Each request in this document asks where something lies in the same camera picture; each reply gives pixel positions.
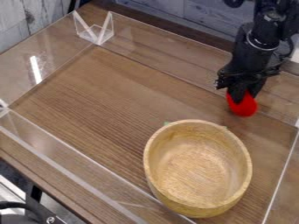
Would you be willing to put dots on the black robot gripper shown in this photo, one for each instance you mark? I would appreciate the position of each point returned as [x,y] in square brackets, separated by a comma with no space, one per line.
[241,80]

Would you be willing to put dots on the red plush strawberry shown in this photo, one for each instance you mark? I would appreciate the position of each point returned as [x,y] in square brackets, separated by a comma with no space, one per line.
[244,108]

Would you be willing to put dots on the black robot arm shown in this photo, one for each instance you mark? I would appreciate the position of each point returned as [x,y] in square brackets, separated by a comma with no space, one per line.
[263,46]

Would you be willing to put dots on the oval wooden bowl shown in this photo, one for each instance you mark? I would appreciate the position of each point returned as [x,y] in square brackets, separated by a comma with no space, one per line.
[197,167]

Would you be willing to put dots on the clear acrylic corner bracket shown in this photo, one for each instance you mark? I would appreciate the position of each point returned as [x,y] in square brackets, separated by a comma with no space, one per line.
[96,34]

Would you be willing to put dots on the clear acrylic enclosure wall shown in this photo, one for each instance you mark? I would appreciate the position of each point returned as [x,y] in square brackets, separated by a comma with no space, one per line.
[84,186]

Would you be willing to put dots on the black metal table bracket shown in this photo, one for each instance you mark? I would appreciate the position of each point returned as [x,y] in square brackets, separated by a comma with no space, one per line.
[45,216]

